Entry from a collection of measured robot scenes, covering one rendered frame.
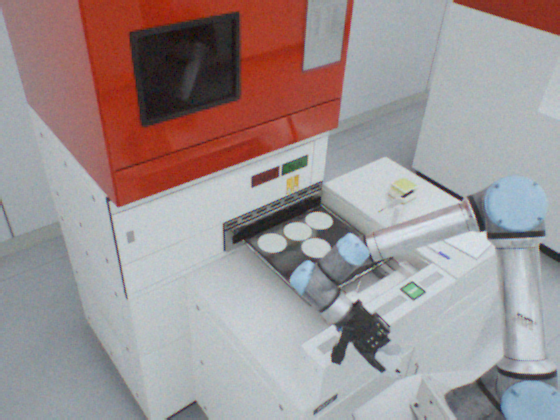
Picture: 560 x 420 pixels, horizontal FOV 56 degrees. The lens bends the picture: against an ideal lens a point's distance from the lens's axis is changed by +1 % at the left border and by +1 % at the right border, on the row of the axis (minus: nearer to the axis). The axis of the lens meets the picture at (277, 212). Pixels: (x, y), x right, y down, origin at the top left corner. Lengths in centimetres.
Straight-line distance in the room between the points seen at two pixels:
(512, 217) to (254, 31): 79
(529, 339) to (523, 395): 11
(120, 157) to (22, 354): 162
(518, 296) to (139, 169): 95
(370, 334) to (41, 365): 182
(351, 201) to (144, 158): 83
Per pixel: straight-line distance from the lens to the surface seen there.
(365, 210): 189
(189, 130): 145
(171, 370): 214
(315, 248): 180
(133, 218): 157
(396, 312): 156
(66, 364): 272
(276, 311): 170
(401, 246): 135
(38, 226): 333
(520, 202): 119
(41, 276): 317
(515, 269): 122
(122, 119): 134
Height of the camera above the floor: 209
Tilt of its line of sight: 38 degrees down
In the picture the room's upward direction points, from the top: 3 degrees clockwise
